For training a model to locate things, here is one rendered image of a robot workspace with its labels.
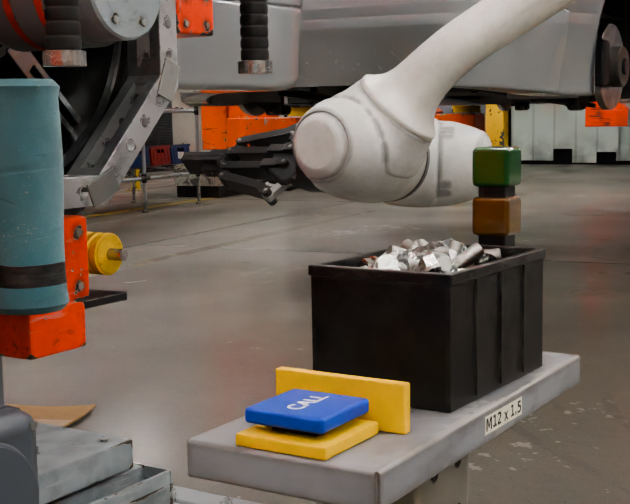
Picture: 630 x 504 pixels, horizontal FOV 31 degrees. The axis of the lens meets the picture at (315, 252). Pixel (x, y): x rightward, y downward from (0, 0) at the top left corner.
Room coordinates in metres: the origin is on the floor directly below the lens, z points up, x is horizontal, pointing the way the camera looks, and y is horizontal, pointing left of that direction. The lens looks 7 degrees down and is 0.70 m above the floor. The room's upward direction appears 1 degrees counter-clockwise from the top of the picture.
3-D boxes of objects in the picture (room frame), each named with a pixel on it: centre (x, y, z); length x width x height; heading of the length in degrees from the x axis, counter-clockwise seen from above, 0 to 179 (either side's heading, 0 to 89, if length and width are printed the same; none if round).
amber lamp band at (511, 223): (1.14, -0.19, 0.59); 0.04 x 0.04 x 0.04; 58
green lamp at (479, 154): (1.14, -0.19, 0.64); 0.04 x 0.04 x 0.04; 58
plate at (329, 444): (0.83, 0.01, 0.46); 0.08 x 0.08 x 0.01; 58
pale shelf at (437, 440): (0.97, -0.08, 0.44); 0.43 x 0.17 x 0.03; 148
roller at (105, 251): (1.58, 0.38, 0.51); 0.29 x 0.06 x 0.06; 58
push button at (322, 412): (0.83, 0.01, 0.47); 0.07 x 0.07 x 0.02; 58
